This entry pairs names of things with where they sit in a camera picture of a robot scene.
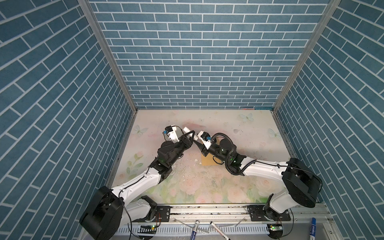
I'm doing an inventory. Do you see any black corrugated cable hose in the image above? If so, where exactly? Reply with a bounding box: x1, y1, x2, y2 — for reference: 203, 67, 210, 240
209, 132, 238, 176

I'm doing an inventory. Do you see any right circuit board green led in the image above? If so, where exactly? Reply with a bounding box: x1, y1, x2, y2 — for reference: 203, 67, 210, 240
267, 224, 284, 240

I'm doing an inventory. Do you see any metal corner post right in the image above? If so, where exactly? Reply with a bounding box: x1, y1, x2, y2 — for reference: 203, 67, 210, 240
272, 0, 341, 115

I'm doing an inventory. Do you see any metal corner post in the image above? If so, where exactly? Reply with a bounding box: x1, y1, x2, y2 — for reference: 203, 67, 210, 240
272, 0, 341, 115
78, 0, 138, 114

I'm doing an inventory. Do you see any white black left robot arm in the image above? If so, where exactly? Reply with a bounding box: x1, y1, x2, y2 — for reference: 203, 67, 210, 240
80, 131, 195, 240

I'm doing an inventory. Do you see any white glue stick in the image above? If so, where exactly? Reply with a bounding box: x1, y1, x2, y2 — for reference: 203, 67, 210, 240
183, 127, 198, 141

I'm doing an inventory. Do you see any brown kraft envelope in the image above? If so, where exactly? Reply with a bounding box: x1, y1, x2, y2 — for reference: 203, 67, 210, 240
201, 154, 218, 167

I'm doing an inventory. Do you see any blue marker pen left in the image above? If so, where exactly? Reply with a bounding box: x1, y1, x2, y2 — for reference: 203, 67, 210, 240
190, 220, 200, 240

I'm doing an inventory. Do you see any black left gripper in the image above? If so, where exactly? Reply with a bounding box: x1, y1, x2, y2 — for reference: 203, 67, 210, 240
166, 130, 195, 168

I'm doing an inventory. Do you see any metal corner post left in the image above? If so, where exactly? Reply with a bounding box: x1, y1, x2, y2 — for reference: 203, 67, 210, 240
78, 0, 138, 114

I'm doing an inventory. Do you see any blue marker pen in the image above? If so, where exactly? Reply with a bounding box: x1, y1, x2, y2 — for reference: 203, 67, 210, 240
309, 218, 317, 240
190, 220, 200, 240

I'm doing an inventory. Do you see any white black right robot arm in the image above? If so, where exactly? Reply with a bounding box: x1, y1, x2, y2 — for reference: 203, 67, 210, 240
194, 138, 323, 221

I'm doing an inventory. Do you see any left circuit board green led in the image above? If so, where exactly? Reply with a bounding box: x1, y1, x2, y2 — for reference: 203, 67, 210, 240
137, 226, 157, 240

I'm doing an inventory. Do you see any circuit board green led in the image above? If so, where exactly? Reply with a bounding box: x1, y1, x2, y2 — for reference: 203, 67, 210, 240
137, 226, 157, 240
267, 224, 284, 240

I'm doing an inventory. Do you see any black marker pen middle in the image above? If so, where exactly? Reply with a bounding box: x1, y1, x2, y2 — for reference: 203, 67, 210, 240
210, 222, 231, 240

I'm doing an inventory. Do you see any blue marker pen right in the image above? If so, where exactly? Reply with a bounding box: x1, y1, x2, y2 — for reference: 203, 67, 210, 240
309, 218, 317, 240

